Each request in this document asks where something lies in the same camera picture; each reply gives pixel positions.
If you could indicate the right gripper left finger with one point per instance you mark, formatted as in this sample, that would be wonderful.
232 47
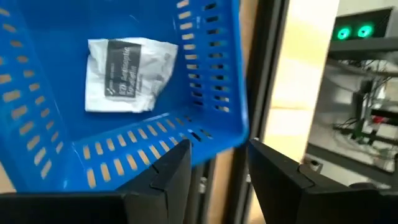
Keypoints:
168 186

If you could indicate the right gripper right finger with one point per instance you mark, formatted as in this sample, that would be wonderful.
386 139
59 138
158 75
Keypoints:
280 186

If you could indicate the white antiseptic towelette packet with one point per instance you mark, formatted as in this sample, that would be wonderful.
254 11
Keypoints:
152 77

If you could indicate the black metal equipment cart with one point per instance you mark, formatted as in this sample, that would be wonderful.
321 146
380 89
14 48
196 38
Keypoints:
357 49

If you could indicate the blue plastic basket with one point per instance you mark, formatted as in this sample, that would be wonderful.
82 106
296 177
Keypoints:
56 53

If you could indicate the computer case with green lights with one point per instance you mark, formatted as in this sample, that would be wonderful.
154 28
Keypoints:
360 29

